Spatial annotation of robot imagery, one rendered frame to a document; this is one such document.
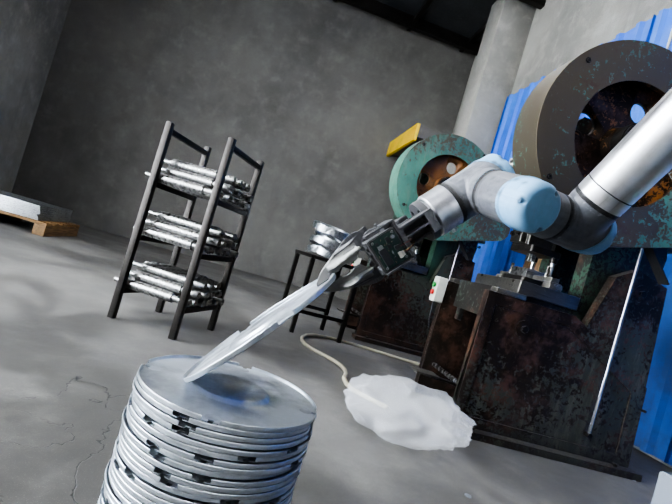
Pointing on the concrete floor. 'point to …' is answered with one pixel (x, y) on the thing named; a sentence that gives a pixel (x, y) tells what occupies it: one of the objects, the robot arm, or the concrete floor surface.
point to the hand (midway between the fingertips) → (324, 283)
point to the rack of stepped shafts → (187, 232)
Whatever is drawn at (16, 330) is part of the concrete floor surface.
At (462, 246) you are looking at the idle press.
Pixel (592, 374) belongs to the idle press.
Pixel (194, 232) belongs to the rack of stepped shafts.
